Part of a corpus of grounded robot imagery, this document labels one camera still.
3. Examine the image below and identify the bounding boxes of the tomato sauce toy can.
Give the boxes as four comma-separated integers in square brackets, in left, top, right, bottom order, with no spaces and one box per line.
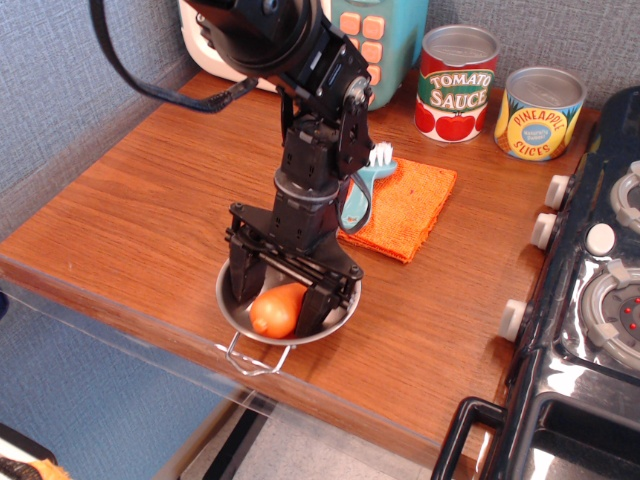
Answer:
[414,24,500,143]

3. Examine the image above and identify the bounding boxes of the orange fuzzy object bottom left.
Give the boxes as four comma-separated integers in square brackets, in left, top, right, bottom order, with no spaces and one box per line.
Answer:
[1,457,71,480]

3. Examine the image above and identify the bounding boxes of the small steel two-handled bowl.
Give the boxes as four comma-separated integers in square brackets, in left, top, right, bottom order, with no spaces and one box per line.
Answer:
[216,261,362,377]

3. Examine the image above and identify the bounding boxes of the black toy stove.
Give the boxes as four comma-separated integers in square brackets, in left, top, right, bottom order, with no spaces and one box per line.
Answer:
[432,87,639,479]

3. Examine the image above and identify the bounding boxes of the teal toy scrub brush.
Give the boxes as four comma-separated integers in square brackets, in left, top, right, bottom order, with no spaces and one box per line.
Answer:
[341,142,398,235]

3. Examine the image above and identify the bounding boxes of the pineapple slices toy can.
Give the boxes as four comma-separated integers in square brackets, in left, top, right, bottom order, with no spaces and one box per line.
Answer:
[494,66,587,162]

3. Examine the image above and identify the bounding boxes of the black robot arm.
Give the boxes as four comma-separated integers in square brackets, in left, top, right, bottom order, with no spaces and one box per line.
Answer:
[194,1,373,337]

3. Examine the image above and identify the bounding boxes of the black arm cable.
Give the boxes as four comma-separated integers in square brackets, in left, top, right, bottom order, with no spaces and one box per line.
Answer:
[88,0,259,114]

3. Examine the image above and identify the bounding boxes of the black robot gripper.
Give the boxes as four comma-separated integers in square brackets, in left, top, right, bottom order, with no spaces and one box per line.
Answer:
[226,170,363,338]

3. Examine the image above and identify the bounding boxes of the orange folded cloth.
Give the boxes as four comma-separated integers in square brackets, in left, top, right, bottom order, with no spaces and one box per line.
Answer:
[338,157,457,264]

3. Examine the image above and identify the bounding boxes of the teal and white toy microwave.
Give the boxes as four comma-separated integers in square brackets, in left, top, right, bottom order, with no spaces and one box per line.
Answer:
[178,0,429,111]

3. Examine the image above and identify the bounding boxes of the orange plastic toy carrot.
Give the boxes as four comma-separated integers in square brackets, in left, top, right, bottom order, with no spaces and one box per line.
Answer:
[249,283,307,339]

